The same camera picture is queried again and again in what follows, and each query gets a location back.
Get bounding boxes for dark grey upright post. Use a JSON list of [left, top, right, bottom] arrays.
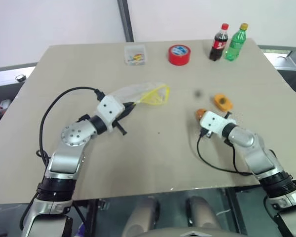
[[116, 0, 135, 43]]

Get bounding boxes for orange snack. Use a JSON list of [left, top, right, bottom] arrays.
[[196, 108, 208, 121], [213, 93, 234, 111]]

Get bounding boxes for green soda bottle yellow cap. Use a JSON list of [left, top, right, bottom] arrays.
[[224, 23, 249, 62]]

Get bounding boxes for clear box of coloured bits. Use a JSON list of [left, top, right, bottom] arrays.
[[124, 45, 148, 66]]

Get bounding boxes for clear plastic bag yellow handles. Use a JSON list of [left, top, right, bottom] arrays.
[[106, 82, 171, 107]]

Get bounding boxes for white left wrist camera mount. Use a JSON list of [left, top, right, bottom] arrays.
[[96, 95, 126, 134]]

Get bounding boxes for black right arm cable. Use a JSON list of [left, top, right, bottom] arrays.
[[196, 132, 254, 176]]

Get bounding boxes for red tape roll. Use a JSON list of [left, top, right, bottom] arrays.
[[167, 44, 192, 66]]

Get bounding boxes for metal table bracket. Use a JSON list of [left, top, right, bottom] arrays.
[[96, 198, 111, 211]]

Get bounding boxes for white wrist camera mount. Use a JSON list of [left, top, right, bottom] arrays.
[[96, 95, 126, 134], [199, 111, 237, 139]]

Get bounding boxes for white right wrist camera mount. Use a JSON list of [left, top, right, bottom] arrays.
[[199, 111, 237, 139]]

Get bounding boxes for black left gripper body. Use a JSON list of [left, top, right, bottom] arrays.
[[114, 104, 133, 136]]

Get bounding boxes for small red and white object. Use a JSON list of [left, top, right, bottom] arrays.
[[0, 99, 12, 112]]

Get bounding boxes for grey rounded shape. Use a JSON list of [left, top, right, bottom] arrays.
[[186, 196, 223, 231], [122, 197, 161, 237]]

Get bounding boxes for cola bottle red cap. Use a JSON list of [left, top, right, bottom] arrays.
[[209, 23, 229, 62]]

